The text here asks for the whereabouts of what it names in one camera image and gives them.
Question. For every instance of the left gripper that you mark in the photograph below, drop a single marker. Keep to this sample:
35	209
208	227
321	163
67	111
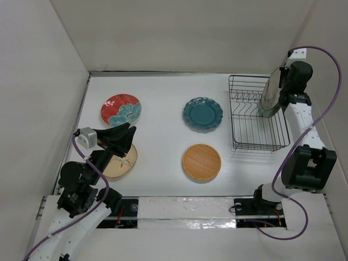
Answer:
122	143

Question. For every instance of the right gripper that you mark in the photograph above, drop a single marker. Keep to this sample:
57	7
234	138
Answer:
285	70

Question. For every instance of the beige plate with bird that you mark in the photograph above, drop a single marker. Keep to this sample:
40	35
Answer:
118	166

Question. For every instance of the cream plate with tree branches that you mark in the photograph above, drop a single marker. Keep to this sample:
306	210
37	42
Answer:
270	95

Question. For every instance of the red plate with blue flower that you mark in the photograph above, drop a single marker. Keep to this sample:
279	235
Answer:
120	109

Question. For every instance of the orange woven plate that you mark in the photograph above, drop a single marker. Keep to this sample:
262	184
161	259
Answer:
201	162

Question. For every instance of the teal scalloped plate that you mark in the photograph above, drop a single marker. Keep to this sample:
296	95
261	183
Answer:
203	113

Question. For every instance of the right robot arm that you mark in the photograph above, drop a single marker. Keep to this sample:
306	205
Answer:
307	166

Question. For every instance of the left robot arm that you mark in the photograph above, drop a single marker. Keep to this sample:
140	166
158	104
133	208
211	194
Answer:
87	199

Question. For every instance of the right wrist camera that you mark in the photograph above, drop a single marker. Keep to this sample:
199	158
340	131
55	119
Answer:
297	55

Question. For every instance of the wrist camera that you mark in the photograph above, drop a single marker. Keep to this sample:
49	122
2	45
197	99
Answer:
87	137
297	55

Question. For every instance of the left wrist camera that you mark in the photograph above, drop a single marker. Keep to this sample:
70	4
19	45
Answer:
87	137

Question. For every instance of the black wire dish rack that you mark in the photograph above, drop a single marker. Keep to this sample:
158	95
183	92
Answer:
250	129

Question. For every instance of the white foam front rail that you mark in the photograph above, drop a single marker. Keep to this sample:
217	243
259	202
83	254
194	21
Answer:
301	210

